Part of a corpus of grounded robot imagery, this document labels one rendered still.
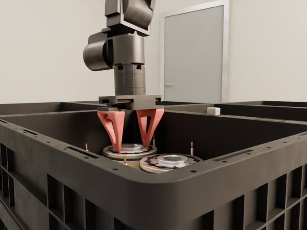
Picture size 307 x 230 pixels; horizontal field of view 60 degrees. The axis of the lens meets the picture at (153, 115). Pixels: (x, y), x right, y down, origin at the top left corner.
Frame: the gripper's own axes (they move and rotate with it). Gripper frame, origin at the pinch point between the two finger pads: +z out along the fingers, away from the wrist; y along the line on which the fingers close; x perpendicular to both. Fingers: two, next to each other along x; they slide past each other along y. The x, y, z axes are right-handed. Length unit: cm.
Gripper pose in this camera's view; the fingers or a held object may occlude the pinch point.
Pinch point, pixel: (132, 144)
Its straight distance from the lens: 50.1
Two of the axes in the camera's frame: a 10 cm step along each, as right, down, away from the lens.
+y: -8.0, 0.6, -5.9
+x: 5.9, 0.4, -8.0
